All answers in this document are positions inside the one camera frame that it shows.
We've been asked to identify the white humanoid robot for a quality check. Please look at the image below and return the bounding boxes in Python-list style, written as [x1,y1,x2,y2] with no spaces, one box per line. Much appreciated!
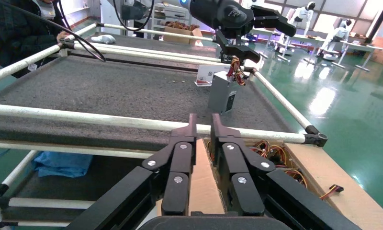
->
[318,19,353,62]
[291,1,317,31]

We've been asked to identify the white cloth glove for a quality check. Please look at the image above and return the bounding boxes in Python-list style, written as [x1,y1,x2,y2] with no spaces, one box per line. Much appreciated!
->
[90,34,117,45]

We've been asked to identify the bystander bare hand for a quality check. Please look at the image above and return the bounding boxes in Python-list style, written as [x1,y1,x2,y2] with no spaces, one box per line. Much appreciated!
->
[56,31,72,44]

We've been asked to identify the white pipe frame bar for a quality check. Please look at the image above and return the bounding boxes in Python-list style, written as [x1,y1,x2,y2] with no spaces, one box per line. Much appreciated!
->
[7,196,95,210]

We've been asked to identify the black pipe connector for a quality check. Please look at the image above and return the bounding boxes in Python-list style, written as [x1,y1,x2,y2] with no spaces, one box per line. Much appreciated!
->
[304,125,328,148]

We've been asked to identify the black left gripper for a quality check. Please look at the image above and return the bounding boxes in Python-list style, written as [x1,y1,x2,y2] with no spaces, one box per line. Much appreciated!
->
[190,0,297,64]

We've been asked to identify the brown cardboard divider box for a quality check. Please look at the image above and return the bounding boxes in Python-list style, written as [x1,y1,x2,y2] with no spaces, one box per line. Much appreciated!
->
[188,138,383,230]

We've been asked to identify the long black cable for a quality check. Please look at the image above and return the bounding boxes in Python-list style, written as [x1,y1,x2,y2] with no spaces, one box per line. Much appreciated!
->
[0,0,106,62]

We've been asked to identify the white cabinet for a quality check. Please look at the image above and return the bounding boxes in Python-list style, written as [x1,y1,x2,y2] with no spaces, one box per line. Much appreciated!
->
[153,3,183,26]

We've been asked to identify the white machine with black cable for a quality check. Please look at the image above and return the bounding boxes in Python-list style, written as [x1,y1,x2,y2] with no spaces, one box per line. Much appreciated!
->
[99,0,155,33]

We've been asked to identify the cardboard box full of wires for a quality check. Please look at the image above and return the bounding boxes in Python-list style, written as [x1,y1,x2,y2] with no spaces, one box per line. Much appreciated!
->
[162,21,203,45]

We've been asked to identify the person in dark jacket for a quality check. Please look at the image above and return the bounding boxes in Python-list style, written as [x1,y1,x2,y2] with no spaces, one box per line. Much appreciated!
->
[0,0,71,79]

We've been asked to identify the white label card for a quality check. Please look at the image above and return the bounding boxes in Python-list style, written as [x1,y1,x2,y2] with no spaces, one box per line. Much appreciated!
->
[194,64,226,87]

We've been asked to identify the white pipe rail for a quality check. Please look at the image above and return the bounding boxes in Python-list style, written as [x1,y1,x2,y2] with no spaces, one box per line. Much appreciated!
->
[64,41,222,64]
[0,139,154,160]
[0,103,308,144]
[242,66,319,136]
[0,44,64,86]

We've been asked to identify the white pipe frame leg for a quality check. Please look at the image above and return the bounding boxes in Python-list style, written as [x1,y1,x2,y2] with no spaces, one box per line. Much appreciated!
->
[1,150,40,197]

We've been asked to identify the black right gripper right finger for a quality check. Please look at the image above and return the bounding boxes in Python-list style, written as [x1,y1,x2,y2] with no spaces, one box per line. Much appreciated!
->
[210,114,361,230]

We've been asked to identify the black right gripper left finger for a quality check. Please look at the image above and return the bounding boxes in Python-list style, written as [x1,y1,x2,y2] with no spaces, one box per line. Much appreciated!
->
[66,114,199,230]

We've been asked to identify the blue cloth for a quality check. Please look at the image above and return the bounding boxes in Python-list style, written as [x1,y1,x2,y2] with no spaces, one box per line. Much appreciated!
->
[31,151,94,178]

